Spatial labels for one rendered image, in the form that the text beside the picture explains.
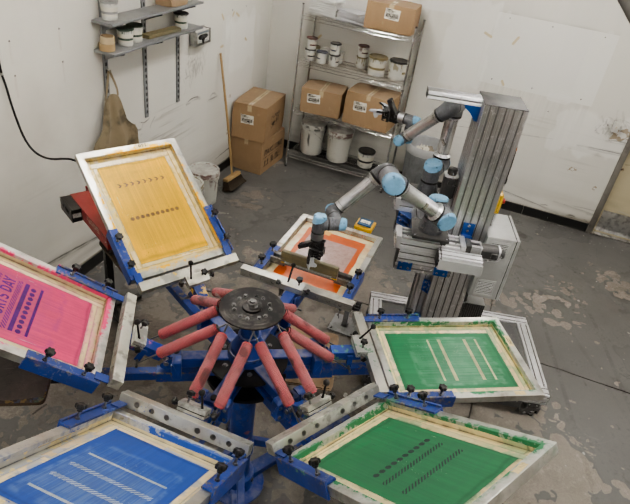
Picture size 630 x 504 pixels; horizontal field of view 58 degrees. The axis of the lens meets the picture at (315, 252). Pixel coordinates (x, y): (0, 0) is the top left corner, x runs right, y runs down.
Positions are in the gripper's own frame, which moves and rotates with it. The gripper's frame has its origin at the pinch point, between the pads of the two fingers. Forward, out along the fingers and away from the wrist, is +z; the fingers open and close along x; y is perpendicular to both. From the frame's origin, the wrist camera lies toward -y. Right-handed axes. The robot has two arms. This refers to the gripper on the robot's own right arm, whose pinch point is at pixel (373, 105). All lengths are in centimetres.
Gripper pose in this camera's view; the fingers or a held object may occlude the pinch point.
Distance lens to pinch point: 414.3
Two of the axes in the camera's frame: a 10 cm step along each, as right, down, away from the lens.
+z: -8.4, -3.9, 3.8
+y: -0.5, 7.6, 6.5
